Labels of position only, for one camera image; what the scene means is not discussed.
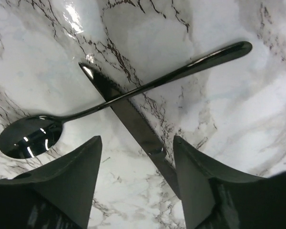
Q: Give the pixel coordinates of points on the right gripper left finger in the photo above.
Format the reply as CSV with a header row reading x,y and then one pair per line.
x,y
57,195

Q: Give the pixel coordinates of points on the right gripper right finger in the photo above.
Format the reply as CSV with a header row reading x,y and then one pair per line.
x,y
216,196

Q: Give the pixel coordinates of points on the black spoon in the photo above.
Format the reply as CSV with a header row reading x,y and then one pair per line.
x,y
33,135

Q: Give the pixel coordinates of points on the black knife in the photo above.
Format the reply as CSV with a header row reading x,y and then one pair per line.
x,y
135,123

